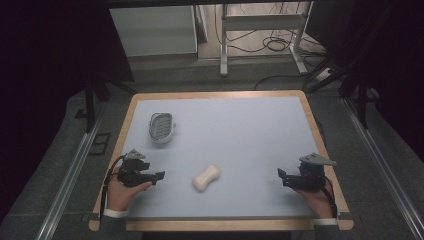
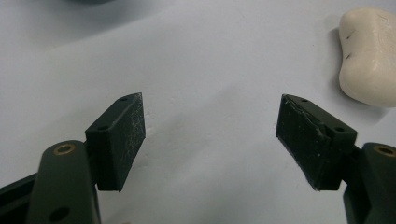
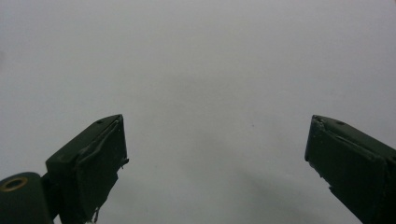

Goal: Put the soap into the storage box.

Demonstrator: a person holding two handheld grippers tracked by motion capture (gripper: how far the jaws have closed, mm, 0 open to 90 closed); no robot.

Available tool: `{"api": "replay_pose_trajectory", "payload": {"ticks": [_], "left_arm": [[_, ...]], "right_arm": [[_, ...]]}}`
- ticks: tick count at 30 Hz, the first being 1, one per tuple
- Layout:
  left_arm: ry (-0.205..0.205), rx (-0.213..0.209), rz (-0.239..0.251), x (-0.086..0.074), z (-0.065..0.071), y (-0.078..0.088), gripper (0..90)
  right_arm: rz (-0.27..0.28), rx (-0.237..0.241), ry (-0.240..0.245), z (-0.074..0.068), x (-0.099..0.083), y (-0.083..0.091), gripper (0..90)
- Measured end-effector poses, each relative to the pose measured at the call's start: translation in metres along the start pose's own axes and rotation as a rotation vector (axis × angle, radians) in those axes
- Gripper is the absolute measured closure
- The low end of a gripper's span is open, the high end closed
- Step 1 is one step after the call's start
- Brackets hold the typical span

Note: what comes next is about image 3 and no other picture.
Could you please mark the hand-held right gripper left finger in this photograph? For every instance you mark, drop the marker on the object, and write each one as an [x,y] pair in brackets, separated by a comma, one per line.
[90,168]

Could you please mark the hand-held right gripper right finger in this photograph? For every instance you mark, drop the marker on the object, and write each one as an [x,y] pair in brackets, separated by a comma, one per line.
[355,168]

